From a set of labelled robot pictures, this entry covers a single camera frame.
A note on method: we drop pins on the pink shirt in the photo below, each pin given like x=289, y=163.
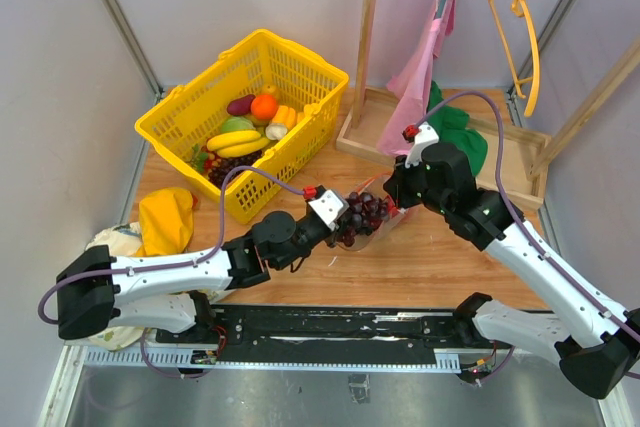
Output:
x=413, y=85

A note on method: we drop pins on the cherry sprig with leaves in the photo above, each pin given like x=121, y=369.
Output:
x=202, y=160

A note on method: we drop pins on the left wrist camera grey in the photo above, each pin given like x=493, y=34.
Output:
x=326, y=204

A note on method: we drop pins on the yellow banana bunch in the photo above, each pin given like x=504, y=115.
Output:
x=237, y=143

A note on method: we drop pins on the wooden clothes rack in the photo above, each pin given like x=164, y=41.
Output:
x=525, y=154

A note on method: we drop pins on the clear zip top bag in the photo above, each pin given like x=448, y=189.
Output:
x=375, y=185

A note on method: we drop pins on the green round fruit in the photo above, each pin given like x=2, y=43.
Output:
x=234, y=124

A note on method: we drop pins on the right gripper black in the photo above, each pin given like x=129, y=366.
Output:
x=396, y=184

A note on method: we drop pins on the dark grape bunch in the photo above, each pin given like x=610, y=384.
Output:
x=365, y=217

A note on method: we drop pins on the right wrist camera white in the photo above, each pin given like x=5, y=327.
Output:
x=419, y=137

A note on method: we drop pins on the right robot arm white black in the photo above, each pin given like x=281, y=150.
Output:
x=593, y=339

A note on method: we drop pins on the patterned yellow white cloth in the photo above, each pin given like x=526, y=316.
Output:
x=165, y=226

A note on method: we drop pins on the yellow bell pepper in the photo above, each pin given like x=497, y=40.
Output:
x=287, y=117

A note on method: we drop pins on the black grape bunch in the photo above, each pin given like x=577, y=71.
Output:
x=222, y=166

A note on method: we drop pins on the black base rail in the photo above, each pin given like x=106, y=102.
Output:
x=328, y=337

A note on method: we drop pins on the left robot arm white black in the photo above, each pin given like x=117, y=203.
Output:
x=99, y=290

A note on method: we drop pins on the orange fruit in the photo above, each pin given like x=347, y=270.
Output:
x=264, y=107

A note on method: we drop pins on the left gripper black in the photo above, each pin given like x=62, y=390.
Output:
x=332, y=237

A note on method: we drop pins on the purple sweet potato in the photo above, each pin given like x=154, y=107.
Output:
x=240, y=106

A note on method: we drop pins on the white garlic bulb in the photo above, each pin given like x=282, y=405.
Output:
x=276, y=131

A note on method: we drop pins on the green cloth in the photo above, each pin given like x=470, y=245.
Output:
x=451, y=125

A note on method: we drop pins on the yellow plastic basket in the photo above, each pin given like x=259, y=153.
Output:
x=193, y=113

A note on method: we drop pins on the red apple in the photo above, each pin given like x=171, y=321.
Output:
x=396, y=214

